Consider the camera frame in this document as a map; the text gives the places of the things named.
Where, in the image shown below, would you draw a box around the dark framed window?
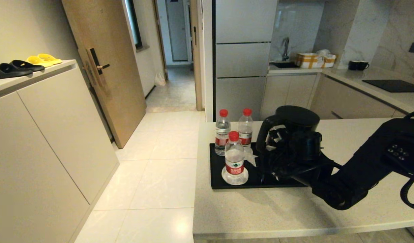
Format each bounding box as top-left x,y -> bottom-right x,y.
124,0 -> 143,50

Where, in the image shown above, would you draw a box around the black rectangular tray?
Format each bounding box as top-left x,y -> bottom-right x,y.
209,143 -> 307,189

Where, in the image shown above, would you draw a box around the beige shoe cabinet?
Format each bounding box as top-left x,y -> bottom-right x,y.
0,60 -> 120,243

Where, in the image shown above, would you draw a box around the black slipper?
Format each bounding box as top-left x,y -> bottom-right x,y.
10,60 -> 45,72
0,63 -> 33,81

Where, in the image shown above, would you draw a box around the wooden door frame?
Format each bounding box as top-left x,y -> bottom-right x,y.
189,0 -> 204,111

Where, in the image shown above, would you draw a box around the grey refrigerator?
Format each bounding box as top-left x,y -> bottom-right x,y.
212,0 -> 278,122

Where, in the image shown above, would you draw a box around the clear water bottle red cap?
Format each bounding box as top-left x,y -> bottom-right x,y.
223,131 -> 246,185
238,108 -> 254,154
214,109 -> 231,157

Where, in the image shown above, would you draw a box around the dark green electric kettle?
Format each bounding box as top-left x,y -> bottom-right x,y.
256,106 -> 320,179

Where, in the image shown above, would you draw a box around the black induction cooktop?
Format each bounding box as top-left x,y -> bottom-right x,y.
363,80 -> 414,93

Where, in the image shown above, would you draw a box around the pale hallway door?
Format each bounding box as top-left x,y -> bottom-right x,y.
167,0 -> 189,61

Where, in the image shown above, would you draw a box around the light wooden door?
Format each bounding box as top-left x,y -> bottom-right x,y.
61,0 -> 147,149

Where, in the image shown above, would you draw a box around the chrome kitchen faucet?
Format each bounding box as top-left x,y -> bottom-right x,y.
282,37 -> 291,62

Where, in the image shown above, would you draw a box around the white paper coaster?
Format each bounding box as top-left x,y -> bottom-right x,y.
243,148 -> 258,166
221,167 -> 249,186

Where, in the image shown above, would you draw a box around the black and brass door lock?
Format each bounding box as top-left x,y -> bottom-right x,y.
82,48 -> 110,89

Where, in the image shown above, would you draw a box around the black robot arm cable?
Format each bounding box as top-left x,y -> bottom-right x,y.
400,108 -> 414,210

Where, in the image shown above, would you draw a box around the large yellow checked basket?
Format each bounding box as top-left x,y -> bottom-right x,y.
296,53 -> 325,69

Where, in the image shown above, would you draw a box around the yellow slipper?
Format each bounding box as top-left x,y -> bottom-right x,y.
25,56 -> 54,68
37,54 -> 62,65

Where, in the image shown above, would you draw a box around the dark kitchen sink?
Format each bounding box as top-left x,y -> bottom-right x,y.
270,61 -> 300,69

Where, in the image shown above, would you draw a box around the beige kitchen base cabinets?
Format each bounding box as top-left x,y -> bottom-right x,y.
263,73 -> 413,120

